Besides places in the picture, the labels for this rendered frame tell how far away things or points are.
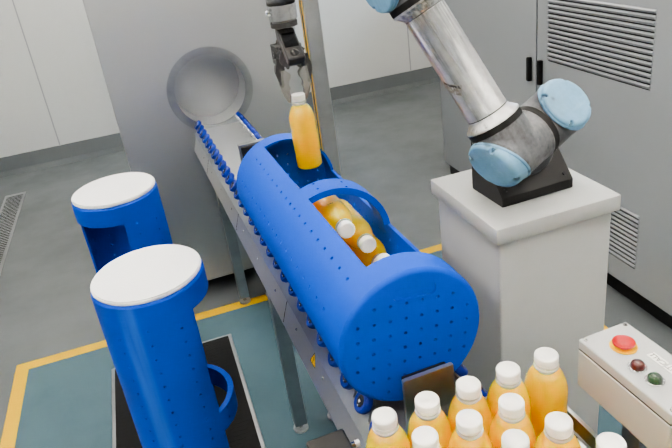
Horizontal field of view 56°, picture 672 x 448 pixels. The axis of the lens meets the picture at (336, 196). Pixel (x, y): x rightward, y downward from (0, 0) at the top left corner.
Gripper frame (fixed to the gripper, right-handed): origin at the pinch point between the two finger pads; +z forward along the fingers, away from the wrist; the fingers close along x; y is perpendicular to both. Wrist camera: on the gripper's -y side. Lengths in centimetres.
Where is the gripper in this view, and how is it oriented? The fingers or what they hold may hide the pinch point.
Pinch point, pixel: (297, 96)
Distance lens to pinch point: 175.3
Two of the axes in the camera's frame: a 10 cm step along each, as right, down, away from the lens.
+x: -9.3, 2.6, -2.6
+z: 1.3, 9.0, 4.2
